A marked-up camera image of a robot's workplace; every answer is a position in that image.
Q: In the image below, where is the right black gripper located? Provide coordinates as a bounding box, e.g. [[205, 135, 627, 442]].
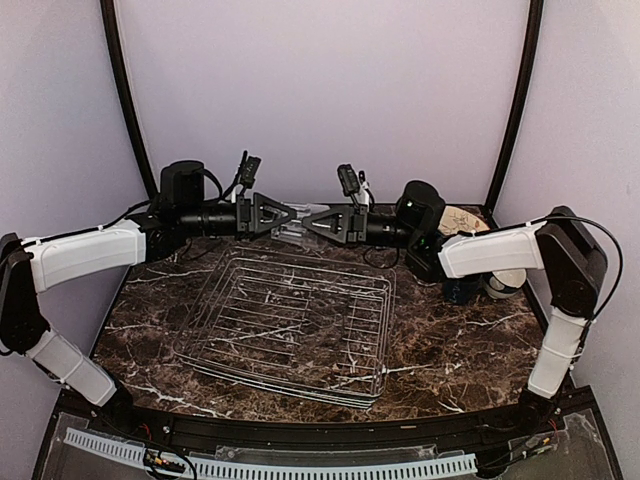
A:
[[302, 203, 419, 249]]

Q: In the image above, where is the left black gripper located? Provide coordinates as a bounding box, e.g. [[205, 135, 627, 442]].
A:
[[180, 192, 297, 240]]

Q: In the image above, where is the clear glass cup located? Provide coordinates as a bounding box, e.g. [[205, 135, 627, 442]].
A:
[[271, 203, 329, 250]]

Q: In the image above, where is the large beige plate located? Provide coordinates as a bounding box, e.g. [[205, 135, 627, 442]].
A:
[[438, 205, 490, 235]]

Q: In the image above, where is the dark blue ceramic mug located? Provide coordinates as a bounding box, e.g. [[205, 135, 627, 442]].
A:
[[442, 278, 480, 306]]

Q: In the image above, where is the teal and white bowl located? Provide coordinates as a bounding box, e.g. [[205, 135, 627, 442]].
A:
[[483, 269, 527, 290]]

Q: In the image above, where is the white green patterned bowl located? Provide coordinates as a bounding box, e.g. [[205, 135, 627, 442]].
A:
[[483, 284, 519, 300]]

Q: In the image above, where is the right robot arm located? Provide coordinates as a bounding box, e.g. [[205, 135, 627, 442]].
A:
[[302, 180, 608, 434]]

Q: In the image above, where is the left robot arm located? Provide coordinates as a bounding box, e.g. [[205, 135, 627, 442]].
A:
[[1, 154, 296, 436]]

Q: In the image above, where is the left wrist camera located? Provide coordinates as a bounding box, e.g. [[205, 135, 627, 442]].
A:
[[224, 150, 262, 198]]

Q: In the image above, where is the wire dish rack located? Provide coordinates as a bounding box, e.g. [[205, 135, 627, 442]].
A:
[[173, 247, 396, 409]]

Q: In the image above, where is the left black frame post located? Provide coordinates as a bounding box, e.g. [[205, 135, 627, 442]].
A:
[[99, 0, 158, 199]]

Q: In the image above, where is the black frame post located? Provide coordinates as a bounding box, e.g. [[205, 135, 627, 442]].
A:
[[99, 0, 158, 199], [484, 0, 544, 217]]

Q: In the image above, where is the white slotted cable duct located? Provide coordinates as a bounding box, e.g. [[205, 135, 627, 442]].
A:
[[63, 427, 477, 479]]

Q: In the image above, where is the black front rail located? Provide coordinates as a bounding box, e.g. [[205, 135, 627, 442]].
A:
[[84, 379, 596, 461]]

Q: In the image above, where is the right black frame post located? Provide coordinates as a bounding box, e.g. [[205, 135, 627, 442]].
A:
[[484, 0, 544, 217]]

